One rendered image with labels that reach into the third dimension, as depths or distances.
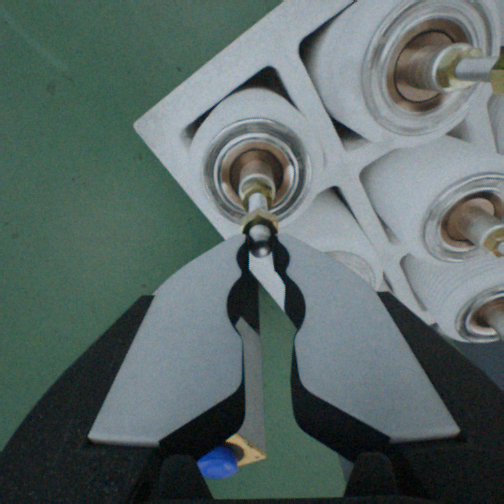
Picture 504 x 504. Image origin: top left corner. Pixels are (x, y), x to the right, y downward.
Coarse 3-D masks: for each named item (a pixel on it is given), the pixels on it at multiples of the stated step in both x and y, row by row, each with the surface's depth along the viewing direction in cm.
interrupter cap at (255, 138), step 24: (240, 120) 18; (264, 120) 18; (216, 144) 19; (240, 144) 19; (264, 144) 19; (288, 144) 19; (216, 168) 20; (240, 168) 20; (288, 168) 20; (216, 192) 21; (288, 192) 21; (240, 216) 22; (288, 216) 21
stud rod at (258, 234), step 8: (256, 200) 16; (264, 200) 16; (256, 208) 15; (264, 208) 15; (256, 232) 13; (264, 232) 13; (256, 240) 12; (264, 240) 12; (256, 248) 12; (264, 248) 12; (256, 256) 12; (264, 256) 12
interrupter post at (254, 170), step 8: (256, 160) 20; (248, 168) 19; (256, 168) 18; (264, 168) 19; (240, 176) 19; (248, 176) 17; (256, 176) 17; (264, 176) 17; (272, 176) 19; (240, 184) 18; (248, 184) 17; (272, 184) 18; (240, 192) 18; (272, 192) 18
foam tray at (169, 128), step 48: (288, 0) 21; (336, 0) 21; (240, 48) 22; (288, 48) 22; (192, 96) 24; (288, 96) 29; (336, 144) 26; (480, 144) 26; (192, 192) 28; (384, 240) 31
